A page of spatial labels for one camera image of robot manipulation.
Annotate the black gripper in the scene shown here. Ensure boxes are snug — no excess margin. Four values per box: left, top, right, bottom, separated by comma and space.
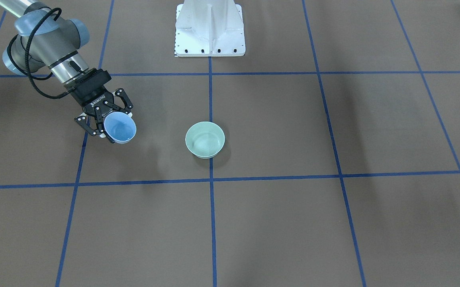
66, 69, 134, 138

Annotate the light blue cup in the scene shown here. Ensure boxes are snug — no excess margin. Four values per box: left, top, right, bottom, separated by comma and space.
104, 112, 137, 144

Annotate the pale green bowl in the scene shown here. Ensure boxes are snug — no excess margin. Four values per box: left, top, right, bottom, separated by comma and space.
185, 121, 226, 159

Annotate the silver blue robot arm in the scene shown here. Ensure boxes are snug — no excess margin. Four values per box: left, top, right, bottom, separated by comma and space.
0, 0, 137, 144

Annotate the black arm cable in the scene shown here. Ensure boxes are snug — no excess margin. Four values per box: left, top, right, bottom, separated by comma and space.
6, 7, 95, 100

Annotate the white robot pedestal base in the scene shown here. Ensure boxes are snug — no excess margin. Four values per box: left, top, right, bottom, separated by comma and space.
174, 0, 246, 57

